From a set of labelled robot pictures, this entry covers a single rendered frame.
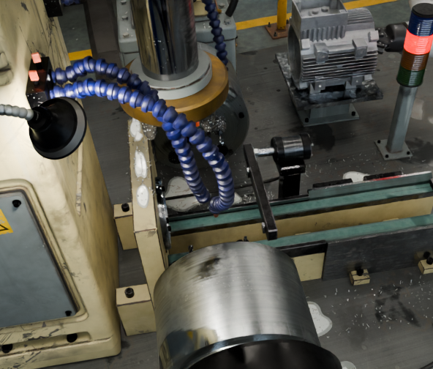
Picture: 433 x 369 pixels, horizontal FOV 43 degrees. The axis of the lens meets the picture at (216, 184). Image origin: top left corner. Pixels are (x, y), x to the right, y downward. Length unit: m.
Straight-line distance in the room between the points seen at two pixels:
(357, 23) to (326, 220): 0.53
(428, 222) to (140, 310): 0.63
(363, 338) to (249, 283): 0.44
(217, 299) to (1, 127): 0.37
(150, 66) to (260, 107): 0.88
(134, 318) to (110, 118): 0.75
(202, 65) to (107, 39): 2.80
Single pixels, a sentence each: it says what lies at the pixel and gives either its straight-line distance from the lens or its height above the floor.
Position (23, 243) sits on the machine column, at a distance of 0.88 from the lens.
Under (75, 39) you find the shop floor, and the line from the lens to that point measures 3.80.
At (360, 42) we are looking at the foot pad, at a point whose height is 1.08.
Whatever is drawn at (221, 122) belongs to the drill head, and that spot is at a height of 1.07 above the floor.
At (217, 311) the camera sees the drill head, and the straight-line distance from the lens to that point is 0.79.
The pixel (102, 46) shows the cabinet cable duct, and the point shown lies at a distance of 3.59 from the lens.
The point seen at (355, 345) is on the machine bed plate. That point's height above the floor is 0.80.
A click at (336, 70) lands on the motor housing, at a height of 1.01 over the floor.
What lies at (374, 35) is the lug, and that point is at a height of 1.08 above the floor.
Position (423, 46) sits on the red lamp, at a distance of 1.36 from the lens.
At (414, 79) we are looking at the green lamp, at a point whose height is 1.05.
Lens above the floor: 1.83
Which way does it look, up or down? 46 degrees down
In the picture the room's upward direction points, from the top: 5 degrees counter-clockwise
